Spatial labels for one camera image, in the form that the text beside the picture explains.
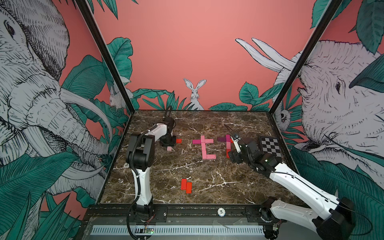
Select red row block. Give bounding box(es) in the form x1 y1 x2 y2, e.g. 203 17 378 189
186 182 193 194
226 149 231 159

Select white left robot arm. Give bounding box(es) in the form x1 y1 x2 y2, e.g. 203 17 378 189
126 117 177 222

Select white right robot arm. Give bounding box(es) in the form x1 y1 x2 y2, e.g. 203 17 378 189
228 135 356 240

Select checkerboard calibration plate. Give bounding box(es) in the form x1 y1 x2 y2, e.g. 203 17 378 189
259 136 282 160

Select black front frame rail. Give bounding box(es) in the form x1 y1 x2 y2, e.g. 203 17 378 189
83 204 286 225

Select white slotted cable duct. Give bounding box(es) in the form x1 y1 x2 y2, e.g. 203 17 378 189
91 225 265 236

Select black left corner frame post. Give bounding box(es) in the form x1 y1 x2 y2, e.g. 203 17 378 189
76 0 135 114

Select black corner frame post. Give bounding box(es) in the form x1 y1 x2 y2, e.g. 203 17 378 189
269 0 342 115
76 0 135 114

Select black right corner frame post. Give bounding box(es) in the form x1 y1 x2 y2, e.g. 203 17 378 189
269 0 342 115

